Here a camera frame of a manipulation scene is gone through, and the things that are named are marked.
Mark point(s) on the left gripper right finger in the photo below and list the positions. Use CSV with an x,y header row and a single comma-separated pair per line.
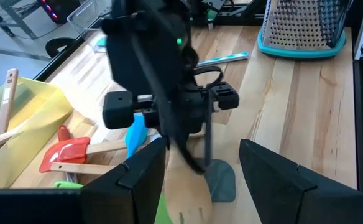
x,y
287,196

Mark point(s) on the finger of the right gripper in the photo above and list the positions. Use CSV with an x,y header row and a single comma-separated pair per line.
x,y
184,146
208,140

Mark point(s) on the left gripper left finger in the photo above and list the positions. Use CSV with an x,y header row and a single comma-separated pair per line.
x,y
122,199

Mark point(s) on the wooden salad fork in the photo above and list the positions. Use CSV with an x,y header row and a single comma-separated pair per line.
x,y
184,193

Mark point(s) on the blue silicone spatula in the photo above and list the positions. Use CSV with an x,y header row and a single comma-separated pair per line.
x,y
136,133

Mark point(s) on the green silicone spatula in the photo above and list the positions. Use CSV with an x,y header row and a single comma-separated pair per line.
x,y
66,185

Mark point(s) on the small teal kitchen tool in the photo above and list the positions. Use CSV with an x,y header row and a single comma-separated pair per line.
x,y
101,42

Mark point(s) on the wooden spoon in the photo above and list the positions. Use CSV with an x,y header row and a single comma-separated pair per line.
x,y
6,105

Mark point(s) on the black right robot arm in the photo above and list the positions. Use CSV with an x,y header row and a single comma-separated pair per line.
x,y
144,46

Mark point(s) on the teal striped flat tool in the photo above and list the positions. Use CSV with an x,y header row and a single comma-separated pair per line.
x,y
225,58

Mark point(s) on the yellow plastic bin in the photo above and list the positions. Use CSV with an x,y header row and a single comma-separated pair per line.
x,y
35,124

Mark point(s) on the clear plastic container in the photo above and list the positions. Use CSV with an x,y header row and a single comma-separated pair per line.
x,y
85,18

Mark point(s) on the teal box grater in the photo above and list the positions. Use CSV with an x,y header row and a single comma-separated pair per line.
x,y
299,28

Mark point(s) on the black computer pink lights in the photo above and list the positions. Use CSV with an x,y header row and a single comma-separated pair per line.
x,y
60,9

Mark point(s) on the dark metal side table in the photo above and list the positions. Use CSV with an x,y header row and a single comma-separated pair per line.
x,y
20,21

